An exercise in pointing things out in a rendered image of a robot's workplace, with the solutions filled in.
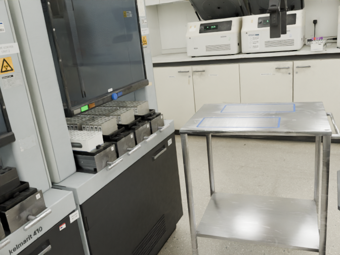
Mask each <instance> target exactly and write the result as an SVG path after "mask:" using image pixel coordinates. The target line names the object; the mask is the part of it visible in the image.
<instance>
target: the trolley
mask: <svg viewBox="0 0 340 255"><path fill-rule="evenodd" d="M327 116H330V118H331V121H332V124H333V127H334V130H335V133H336V134H332V130H331V127H330V124H329V121H328V118H327ZM179 133H180V135H181V145H182V155H183V165H184V175H185V184H186V194H187V204H188V214H189V224H190V234H191V243H192V253H193V255H199V253H198V243H197V237H204V238H212V239H219V240H228V241H235V242H243V243H251V244H258V245H266V246H274V247H281V248H289V249H297V250H305V251H312V252H318V253H319V255H326V234H327V212H328V189H329V167H330V144H331V139H340V133H339V130H338V128H337V125H336V122H335V120H334V117H333V114H332V112H326V111H325V108H324V105H323V102H276V103H224V104H204V105H203V106H202V107H201V108H200V109H199V110H198V111H197V112H196V113H195V114H194V115H193V116H192V117H191V118H190V119H189V120H188V121H187V122H186V123H185V124H184V125H183V126H182V127H181V128H180V129H179ZM187 134H206V145H207V158H208V171H209V184H210V201H209V203H208V205H207V207H206V210H205V212H204V214H203V216H202V219H201V221H200V223H199V225H198V228H197V229H196V222H195V211H194V201H193V191H192V180H191V170H190V159H189V148H188V138H187ZM211 135H275V136H316V138H315V172H314V200H310V199H297V198H285V197H272V196H259V195H246V194H233V193H221V192H215V180H214V166H213V153H212V145H211ZM321 136H323V152H322V180H321V207H320V229H319V228H318V214H319V185H320V156H321Z"/></svg>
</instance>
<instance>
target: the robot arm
mask: <svg viewBox="0 0 340 255"><path fill-rule="evenodd" d="M287 12H289V8H287V0H269V10H267V14H270V38H281V35H282V34H287Z"/></svg>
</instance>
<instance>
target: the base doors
mask: <svg viewBox="0 0 340 255"><path fill-rule="evenodd" d="M309 65H310V66H311V67H305V68H296V67H297V66H309ZM276 67H290V68H284V69H275V68H276ZM195 70H196V71H203V70H205V72H193V71H195ZM178 71H189V72H178ZM153 72H154V80H155V88H156V97H157V105H158V112H161V114H163V119H167V120H174V127H175V130H179V129H180V128H181V127H182V126H183V125H184V124H185V123H186V122H187V121H188V120H189V119H190V118H191V117H192V116H193V115H194V114H195V113H196V112H197V111H198V110H199V109H200V108H201V107H202V106H203V105H204V104H224V103H276V102H323V105H324V108H325V111H326V112H332V114H333V117H334V120H335V122H336V125H337V128H338V130H339V133H340V59H326V60H306V61H294V62H293V61H288V62H266V63H243V64H224V65H204V66H182V67H160V68H153ZM239 72H240V74H239ZM289 72H290V75H289V74H288V73H289ZM296 72H298V74H296ZM261 73H272V75H261ZM209 74H218V76H209ZM168 76H175V77H170V78H169V77H168ZM188 76H191V77H190V78H189V77H188ZM188 79H190V84H188ZM240 96H241V97H240Z"/></svg>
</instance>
